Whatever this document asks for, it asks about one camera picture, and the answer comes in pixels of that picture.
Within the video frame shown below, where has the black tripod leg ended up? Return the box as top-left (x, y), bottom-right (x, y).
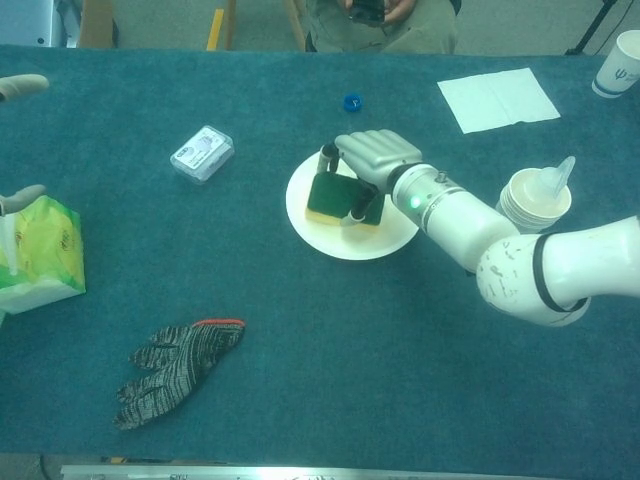
top-left (564, 0), bottom-right (619, 56)

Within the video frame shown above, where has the clear plastic tube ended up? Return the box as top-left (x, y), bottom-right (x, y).
top-left (537, 155), bottom-right (577, 201)

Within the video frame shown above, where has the yellow wooden post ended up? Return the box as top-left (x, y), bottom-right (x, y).
top-left (206, 0), bottom-right (236, 51)

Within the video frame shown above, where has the plain wooden post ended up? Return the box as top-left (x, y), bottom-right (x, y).
top-left (284, 0), bottom-right (307, 51)

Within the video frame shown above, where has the grey metal cabinet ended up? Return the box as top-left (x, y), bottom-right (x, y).
top-left (0, 0), bottom-right (84, 49)

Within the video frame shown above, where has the aluminium table rail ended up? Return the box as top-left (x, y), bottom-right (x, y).
top-left (60, 464), bottom-right (640, 480)

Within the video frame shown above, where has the clear box purple label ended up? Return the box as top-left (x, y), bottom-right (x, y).
top-left (169, 125), bottom-right (236, 187)

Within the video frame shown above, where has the white paper napkin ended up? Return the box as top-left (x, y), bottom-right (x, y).
top-left (437, 68), bottom-right (561, 135)

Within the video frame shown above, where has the green yellow sponge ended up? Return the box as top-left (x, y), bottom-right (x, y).
top-left (303, 172), bottom-right (386, 227)

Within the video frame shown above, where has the grey striped work glove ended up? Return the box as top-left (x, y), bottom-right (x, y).
top-left (112, 317), bottom-right (247, 431)

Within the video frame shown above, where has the seated person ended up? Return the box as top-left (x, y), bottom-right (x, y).
top-left (304, 0), bottom-right (459, 55)

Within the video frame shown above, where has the paper cup blue logo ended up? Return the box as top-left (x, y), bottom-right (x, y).
top-left (591, 30), bottom-right (640, 100)

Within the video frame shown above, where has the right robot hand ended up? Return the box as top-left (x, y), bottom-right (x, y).
top-left (319, 128), bottom-right (424, 229)

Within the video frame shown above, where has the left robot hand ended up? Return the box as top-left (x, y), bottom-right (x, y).
top-left (0, 73), bottom-right (50, 217)

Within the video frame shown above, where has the white round plate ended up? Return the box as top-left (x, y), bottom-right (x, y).
top-left (285, 149), bottom-right (420, 260)

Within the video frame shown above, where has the white cup with straw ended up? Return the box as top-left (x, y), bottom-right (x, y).
top-left (495, 167), bottom-right (573, 235)

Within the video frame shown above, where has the black handheld device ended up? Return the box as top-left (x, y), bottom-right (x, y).
top-left (347, 0), bottom-right (389, 25)

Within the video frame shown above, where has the brown cardboard box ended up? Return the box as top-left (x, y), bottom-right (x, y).
top-left (77, 0), bottom-right (119, 49)

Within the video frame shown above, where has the yellow green tissue pack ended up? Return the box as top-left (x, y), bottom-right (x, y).
top-left (0, 194), bottom-right (87, 315)

